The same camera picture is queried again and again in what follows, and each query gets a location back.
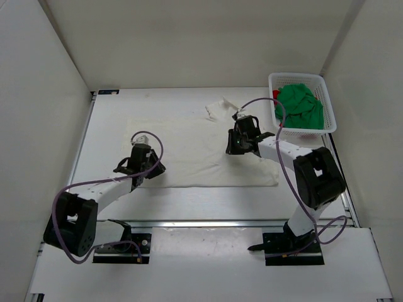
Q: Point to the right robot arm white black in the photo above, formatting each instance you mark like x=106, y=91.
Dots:
x=312, y=174

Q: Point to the white plastic basket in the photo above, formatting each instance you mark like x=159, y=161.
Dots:
x=317, y=86

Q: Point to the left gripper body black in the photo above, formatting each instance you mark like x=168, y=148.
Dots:
x=142, y=167

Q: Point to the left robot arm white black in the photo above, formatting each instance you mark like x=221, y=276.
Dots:
x=72, y=224

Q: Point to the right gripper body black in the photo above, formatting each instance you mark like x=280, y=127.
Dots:
x=245, y=139

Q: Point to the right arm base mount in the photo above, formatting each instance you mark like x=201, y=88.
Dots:
x=284, y=249

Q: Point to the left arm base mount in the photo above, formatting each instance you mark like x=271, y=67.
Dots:
x=118, y=242

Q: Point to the blue label sticker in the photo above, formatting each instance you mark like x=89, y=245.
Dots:
x=108, y=91

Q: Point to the green t shirt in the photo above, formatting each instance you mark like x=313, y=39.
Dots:
x=302, y=109

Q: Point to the red t shirt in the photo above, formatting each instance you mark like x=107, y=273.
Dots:
x=276, y=92

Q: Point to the white t shirt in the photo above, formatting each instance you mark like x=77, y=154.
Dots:
x=193, y=150

